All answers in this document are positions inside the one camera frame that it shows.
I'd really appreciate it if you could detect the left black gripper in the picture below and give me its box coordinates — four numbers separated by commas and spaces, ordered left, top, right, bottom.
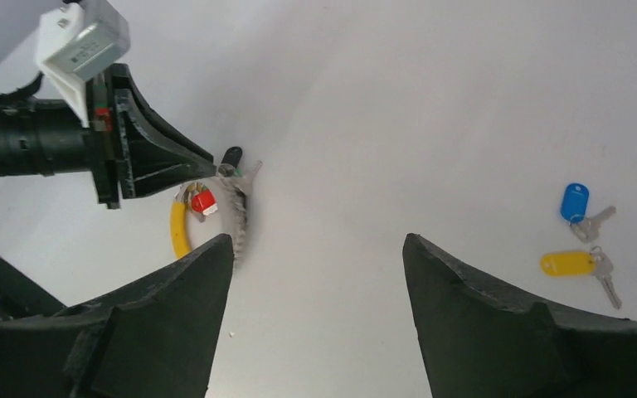
0, 63, 216, 209

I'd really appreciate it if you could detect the metal keyring with small rings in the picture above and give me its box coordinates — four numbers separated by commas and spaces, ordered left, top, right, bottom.
169, 161, 263, 269

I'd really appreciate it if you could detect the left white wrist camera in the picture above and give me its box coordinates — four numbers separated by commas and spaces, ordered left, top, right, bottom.
34, 0, 131, 128

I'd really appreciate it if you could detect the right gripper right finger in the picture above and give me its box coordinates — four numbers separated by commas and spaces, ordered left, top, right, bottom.
402, 233, 637, 397

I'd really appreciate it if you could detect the black key tag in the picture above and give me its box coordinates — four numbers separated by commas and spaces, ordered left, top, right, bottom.
221, 146, 244, 169

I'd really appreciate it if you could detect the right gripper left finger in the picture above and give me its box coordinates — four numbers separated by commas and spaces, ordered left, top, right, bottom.
0, 234, 234, 397

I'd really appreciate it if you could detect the yellow key tag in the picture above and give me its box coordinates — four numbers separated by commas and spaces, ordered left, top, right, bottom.
539, 245, 624, 310

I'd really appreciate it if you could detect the left camera cable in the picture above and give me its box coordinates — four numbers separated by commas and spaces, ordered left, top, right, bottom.
0, 71, 45, 103

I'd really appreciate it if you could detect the blue key tag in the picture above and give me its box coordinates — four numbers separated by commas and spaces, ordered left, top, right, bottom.
559, 182, 617, 244

